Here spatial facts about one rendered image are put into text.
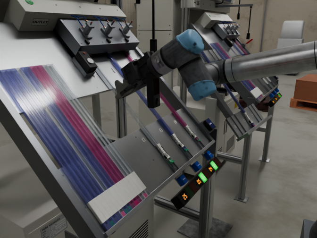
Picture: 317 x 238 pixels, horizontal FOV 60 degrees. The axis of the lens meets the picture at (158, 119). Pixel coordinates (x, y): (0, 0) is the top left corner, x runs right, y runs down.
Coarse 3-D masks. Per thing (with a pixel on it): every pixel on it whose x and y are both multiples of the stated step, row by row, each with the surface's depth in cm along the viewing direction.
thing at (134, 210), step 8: (208, 144) 111; (200, 152) 104; (192, 160) 98; (184, 168) 93; (152, 192) 78; (144, 200) 75; (136, 208) 72; (128, 216) 69; (120, 224) 66; (112, 232) 64
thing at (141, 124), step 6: (102, 72) 100; (102, 78) 99; (108, 84) 98; (114, 90) 97; (126, 102) 97; (126, 108) 96; (132, 114) 96; (138, 120) 95; (144, 126) 95; (144, 132) 95; (150, 138) 94; (156, 144) 94
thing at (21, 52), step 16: (0, 32) 83; (16, 32) 87; (32, 32) 92; (48, 32) 97; (0, 48) 80; (16, 48) 83; (32, 48) 87; (48, 48) 92; (64, 48) 97; (0, 64) 76; (16, 64) 80; (32, 64) 83; (64, 64) 92; (112, 64) 108; (80, 80) 92; (96, 80) 97; (112, 80) 102; (80, 96) 87
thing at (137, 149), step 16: (160, 128) 102; (176, 128) 108; (192, 128) 115; (128, 144) 87; (144, 144) 92; (160, 144) 96; (176, 144) 102; (192, 144) 108; (128, 160) 83; (144, 160) 87; (160, 160) 92; (176, 160) 97; (64, 176) 68; (144, 176) 83; (160, 176) 87; (96, 224) 65
